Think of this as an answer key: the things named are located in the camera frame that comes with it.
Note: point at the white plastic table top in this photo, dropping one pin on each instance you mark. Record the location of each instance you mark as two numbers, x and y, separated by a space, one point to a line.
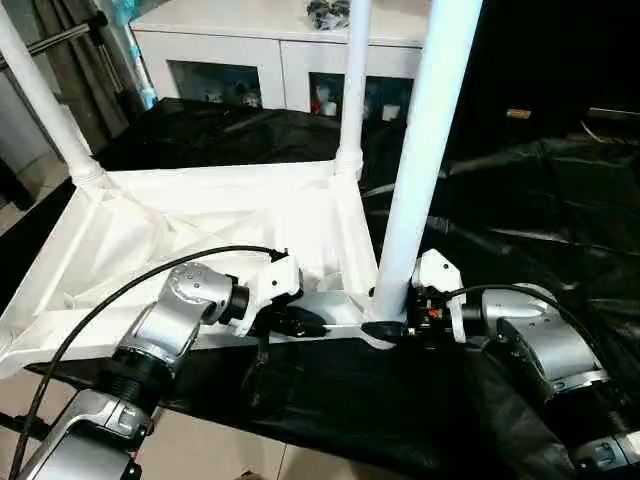
175 210

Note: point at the white plastic table leg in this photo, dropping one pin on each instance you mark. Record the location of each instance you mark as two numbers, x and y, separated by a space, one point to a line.
45 100
425 150
354 75

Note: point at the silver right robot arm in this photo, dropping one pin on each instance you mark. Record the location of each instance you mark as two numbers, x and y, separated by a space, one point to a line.
540 335

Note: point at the black plastic mat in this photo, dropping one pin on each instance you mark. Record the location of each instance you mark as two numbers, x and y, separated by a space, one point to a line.
375 395

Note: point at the white cup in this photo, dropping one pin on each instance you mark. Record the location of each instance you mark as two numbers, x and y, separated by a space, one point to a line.
391 112

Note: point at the red and white bottle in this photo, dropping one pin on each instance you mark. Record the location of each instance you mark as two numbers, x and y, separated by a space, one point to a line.
318 102

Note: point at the small yellow label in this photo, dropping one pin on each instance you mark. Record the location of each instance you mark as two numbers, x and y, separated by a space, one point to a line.
518 113

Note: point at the grey flat bar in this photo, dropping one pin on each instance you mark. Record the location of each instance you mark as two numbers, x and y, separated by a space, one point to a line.
615 113

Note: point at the white sideboard cabinet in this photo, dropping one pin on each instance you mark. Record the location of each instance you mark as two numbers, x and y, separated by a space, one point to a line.
220 45

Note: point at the grey brown curtain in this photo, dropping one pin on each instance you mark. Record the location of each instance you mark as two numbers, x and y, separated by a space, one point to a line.
90 85

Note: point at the clear bag of dark items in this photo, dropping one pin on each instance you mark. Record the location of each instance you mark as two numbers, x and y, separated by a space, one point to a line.
327 12

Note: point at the grey metal pole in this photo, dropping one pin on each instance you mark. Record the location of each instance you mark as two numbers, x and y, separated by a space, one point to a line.
65 35

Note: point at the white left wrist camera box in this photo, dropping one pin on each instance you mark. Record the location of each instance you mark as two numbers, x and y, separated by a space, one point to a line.
275 277

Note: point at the black metal stand frame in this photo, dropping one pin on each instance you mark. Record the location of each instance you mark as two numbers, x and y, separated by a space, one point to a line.
22 427

